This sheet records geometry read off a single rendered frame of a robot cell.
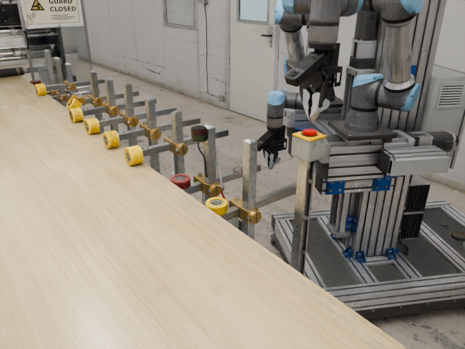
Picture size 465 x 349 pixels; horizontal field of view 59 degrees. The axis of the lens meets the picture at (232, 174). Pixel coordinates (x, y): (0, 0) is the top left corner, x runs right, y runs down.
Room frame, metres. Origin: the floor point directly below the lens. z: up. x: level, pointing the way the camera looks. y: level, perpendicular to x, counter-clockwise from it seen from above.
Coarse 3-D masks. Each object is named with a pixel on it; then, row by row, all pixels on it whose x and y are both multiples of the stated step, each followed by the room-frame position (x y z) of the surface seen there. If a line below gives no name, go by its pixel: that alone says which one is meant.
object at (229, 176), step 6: (258, 168) 1.70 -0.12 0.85; (222, 174) 1.60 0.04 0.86; (228, 174) 1.60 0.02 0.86; (234, 174) 1.62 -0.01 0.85; (240, 174) 1.64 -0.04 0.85; (216, 180) 1.56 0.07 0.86; (222, 180) 1.58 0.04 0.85; (228, 180) 1.60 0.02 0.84; (192, 186) 1.49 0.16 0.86; (198, 186) 1.51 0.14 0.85; (186, 192) 1.47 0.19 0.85; (192, 192) 1.49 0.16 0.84
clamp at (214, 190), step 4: (196, 176) 1.57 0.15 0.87; (196, 180) 1.55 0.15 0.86; (200, 180) 1.53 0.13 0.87; (204, 184) 1.50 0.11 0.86; (208, 184) 1.49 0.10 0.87; (212, 184) 1.49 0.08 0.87; (216, 184) 1.49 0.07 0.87; (204, 188) 1.50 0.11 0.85; (208, 188) 1.48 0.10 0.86; (212, 188) 1.47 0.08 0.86; (216, 188) 1.47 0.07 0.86; (220, 188) 1.49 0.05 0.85; (204, 192) 1.50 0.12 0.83; (208, 192) 1.47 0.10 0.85; (212, 192) 1.46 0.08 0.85; (216, 192) 1.47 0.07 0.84; (220, 192) 1.49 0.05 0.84; (208, 196) 1.48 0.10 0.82; (212, 196) 1.47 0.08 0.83; (216, 196) 1.47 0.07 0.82
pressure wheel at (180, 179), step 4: (172, 176) 1.49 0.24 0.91; (176, 176) 1.49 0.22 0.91; (180, 176) 1.48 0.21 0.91; (184, 176) 1.49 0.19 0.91; (188, 176) 1.49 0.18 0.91; (172, 180) 1.45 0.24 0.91; (176, 180) 1.45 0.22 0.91; (180, 180) 1.46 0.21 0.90; (184, 180) 1.45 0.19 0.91; (188, 180) 1.45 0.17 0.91; (176, 184) 1.43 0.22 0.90; (180, 184) 1.43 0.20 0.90; (184, 184) 1.44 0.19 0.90; (188, 184) 1.45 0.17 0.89; (184, 188) 1.44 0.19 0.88
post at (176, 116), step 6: (174, 114) 1.69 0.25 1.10; (180, 114) 1.70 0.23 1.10; (174, 120) 1.69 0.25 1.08; (180, 120) 1.70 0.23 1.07; (174, 126) 1.69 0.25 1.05; (180, 126) 1.70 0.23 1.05; (174, 132) 1.69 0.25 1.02; (180, 132) 1.70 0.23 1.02; (174, 138) 1.70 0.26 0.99; (180, 138) 1.70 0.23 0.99; (174, 156) 1.71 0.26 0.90; (180, 156) 1.69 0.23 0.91; (174, 162) 1.71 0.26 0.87; (180, 162) 1.69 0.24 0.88; (174, 168) 1.71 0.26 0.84; (180, 168) 1.69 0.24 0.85; (174, 174) 1.71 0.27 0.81
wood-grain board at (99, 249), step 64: (0, 128) 2.09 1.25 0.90; (64, 128) 2.10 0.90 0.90; (0, 192) 1.35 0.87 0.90; (64, 192) 1.36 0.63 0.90; (128, 192) 1.36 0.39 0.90; (0, 256) 0.96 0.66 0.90; (64, 256) 0.96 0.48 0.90; (128, 256) 0.96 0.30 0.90; (192, 256) 0.96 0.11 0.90; (256, 256) 0.96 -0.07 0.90; (0, 320) 0.71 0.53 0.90; (64, 320) 0.72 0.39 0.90; (128, 320) 0.72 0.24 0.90; (192, 320) 0.72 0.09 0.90; (256, 320) 0.72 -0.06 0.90; (320, 320) 0.72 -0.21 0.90
